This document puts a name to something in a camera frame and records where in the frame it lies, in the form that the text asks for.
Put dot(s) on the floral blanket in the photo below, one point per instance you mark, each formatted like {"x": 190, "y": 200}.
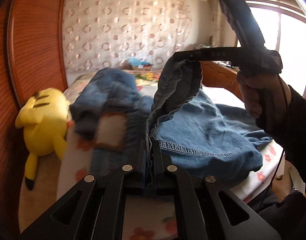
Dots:
{"x": 145, "y": 76}

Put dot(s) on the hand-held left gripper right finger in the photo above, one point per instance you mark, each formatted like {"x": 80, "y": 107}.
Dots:
{"x": 156, "y": 160}

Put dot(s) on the person's dark clothing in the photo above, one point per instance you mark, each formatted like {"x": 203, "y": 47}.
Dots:
{"x": 287, "y": 217}

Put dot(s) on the person's right hand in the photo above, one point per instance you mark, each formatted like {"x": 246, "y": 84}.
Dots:
{"x": 250, "y": 97}

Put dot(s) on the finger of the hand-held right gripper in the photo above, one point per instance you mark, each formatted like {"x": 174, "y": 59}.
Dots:
{"x": 208, "y": 55}

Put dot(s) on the yellow plush toy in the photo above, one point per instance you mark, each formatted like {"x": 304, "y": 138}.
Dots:
{"x": 43, "y": 125}

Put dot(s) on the person's right forearm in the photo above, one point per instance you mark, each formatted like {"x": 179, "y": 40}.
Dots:
{"x": 292, "y": 125}

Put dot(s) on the blue denim pants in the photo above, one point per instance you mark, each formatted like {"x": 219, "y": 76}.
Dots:
{"x": 205, "y": 135}

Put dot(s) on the patterned window curtain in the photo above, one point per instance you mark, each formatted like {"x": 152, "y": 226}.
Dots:
{"x": 215, "y": 17}

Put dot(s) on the wooden slatted wardrobe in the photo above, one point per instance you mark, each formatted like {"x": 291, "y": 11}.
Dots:
{"x": 35, "y": 42}

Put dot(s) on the circle pattern wall curtain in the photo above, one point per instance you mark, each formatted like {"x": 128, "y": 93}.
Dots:
{"x": 118, "y": 30}

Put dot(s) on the wooden cabinet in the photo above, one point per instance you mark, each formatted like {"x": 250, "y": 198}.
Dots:
{"x": 218, "y": 77}

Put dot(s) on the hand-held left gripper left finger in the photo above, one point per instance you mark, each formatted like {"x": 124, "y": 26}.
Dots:
{"x": 141, "y": 160}

